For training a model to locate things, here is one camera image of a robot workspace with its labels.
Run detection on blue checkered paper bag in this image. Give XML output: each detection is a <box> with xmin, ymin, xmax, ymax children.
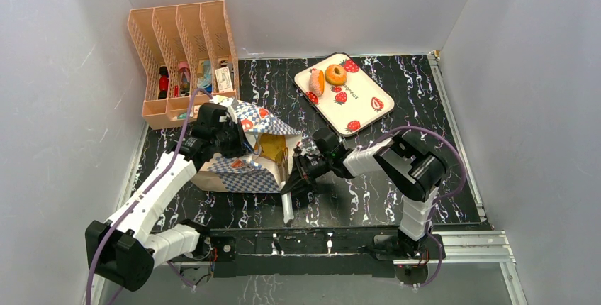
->
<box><xmin>191</xmin><ymin>100</ymin><xmax>302</xmax><ymax>194</ymax></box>

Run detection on sugared orange fake bread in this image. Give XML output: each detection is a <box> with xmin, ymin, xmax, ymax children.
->
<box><xmin>309</xmin><ymin>68</ymin><xmax>325</xmax><ymax>97</ymax></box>

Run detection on fake ring donut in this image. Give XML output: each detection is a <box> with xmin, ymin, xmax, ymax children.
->
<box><xmin>325</xmin><ymin>65</ymin><xmax>347</xmax><ymax>86</ymax></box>

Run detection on fake bread slice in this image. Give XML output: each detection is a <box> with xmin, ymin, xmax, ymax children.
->
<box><xmin>259</xmin><ymin>133</ymin><xmax>288</xmax><ymax>165</ymax></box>

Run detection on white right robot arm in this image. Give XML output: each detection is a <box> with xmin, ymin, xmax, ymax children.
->
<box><xmin>281</xmin><ymin>128</ymin><xmax>447</xmax><ymax>260</ymax></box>

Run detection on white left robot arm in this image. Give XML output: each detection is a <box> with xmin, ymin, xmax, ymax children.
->
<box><xmin>85</xmin><ymin>98</ymin><xmax>247</xmax><ymax>291</ymax></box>

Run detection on small tube in organizer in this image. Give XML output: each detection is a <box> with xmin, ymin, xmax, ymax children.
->
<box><xmin>172</xmin><ymin>111</ymin><xmax>193</xmax><ymax>121</ymax></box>

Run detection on blue item in organizer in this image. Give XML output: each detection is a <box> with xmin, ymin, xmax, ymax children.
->
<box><xmin>196</xmin><ymin>60</ymin><xmax>213</xmax><ymax>94</ymax></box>

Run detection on white printed card box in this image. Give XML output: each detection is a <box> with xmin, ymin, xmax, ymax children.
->
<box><xmin>214</xmin><ymin>67</ymin><xmax>234</xmax><ymax>92</ymax></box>

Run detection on strawberry pattern white tray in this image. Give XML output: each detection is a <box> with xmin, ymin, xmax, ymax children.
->
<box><xmin>293</xmin><ymin>52</ymin><xmax>395</xmax><ymax>137</ymax></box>

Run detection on pink capped bottle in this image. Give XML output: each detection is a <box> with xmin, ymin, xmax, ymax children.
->
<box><xmin>178</xmin><ymin>61</ymin><xmax>191</xmax><ymax>96</ymax></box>

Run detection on red black toy figure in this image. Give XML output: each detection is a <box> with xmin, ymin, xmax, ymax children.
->
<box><xmin>157</xmin><ymin>66</ymin><xmax>169</xmax><ymax>99</ymax></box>

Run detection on pink plastic file organizer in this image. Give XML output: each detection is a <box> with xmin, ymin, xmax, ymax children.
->
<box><xmin>127</xmin><ymin>0</ymin><xmax>240</xmax><ymax>130</ymax></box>

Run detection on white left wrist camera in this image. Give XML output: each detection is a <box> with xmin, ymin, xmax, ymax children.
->
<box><xmin>210</xmin><ymin>95</ymin><xmax>238</xmax><ymax>110</ymax></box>

